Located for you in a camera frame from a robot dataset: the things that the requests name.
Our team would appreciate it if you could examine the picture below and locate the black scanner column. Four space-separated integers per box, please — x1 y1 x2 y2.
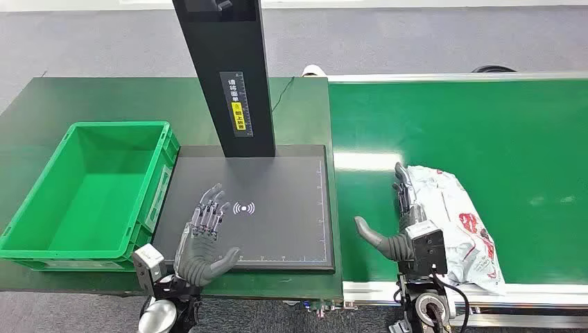
172 0 277 159

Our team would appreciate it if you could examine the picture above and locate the green plastic crate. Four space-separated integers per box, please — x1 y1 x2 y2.
0 121 181 273

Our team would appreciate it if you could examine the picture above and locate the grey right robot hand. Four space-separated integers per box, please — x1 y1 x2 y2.
354 162 428 263

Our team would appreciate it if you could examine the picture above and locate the black yellow column label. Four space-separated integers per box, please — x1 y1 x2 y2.
219 71 254 138

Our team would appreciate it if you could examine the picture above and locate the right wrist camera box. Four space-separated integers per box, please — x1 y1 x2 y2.
405 220 449 277

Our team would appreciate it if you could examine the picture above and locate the black scanner base plate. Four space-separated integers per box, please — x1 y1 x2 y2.
151 145 336 273

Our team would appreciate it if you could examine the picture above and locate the thin black scanner cable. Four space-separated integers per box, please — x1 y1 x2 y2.
272 76 296 113

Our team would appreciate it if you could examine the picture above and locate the black round object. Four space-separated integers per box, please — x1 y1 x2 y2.
471 65 518 74

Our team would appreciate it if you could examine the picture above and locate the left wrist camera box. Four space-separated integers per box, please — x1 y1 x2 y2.
132 244 167 295

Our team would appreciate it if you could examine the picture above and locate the metal connector cluster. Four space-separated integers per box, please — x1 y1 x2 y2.
300 299 358 319

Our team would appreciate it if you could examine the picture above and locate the green conveyor belt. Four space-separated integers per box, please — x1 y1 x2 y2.
329 78 588 284

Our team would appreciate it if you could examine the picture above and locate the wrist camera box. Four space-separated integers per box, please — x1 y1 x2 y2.
405 220 449 277
132 244 167 295

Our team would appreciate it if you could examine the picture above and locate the grey parcel bag red print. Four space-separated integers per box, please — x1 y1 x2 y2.
406 165 506 295

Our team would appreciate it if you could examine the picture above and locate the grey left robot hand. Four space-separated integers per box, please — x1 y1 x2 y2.
173 183 241 288

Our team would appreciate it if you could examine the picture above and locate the aluminium conveyor frame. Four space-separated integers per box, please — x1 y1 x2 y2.
327 71 588 328

